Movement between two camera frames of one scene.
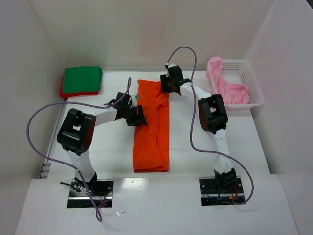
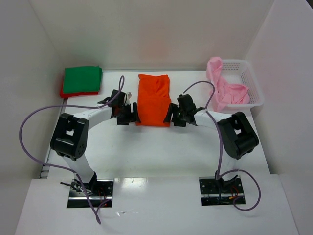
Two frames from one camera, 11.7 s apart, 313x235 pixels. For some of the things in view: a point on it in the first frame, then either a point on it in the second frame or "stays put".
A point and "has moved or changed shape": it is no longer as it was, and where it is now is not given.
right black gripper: [165, 83] to [175, 114]
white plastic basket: [239, 72] stays put
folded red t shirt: [64, 95] stays put
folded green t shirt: [82, 79] stays put
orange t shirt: [151, 142] has moved or changed shape
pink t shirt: [231, 93] stays put
